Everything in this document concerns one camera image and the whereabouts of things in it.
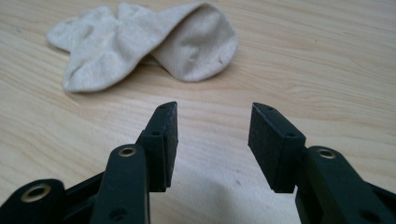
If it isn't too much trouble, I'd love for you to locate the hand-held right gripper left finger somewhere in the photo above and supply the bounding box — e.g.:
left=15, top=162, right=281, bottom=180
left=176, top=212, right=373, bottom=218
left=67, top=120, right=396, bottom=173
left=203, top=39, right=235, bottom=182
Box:
left=90, top=101, right=179, bottom=224

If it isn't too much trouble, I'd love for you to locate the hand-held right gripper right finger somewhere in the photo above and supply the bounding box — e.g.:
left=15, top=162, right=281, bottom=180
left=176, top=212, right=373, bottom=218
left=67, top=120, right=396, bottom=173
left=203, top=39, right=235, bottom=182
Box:
left=247, top=102, right=396, bottom=224

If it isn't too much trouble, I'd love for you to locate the beige sock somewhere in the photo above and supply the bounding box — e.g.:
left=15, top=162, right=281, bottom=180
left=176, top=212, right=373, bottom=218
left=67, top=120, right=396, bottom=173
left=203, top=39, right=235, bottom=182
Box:
left=46, top=1, right=240, bottom=93

